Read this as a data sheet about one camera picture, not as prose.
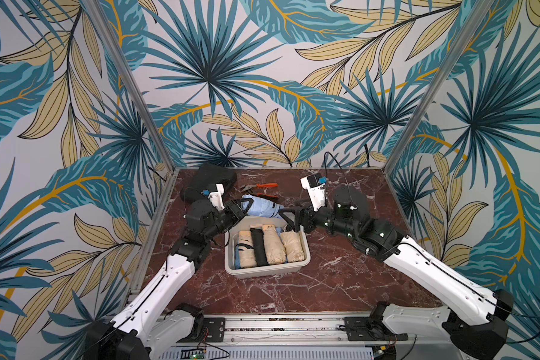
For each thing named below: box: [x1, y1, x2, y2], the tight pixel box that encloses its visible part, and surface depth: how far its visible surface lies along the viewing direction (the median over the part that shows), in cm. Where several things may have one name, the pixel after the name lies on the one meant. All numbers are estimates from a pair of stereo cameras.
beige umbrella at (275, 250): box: [262, 224, 287, 265], surface depth 83 cm
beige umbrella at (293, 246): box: [280, 230, 306, 263], surface depth 82 cm
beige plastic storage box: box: [224, 216, 312, 279], surface depth 77 cm
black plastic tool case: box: [180, 163, 237, 204], surface depth 116 cm
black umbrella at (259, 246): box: [249, 228, 270, 267], surface depth 85 cm
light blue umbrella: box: [241, 194, 285, 219], surface depth 74 cm
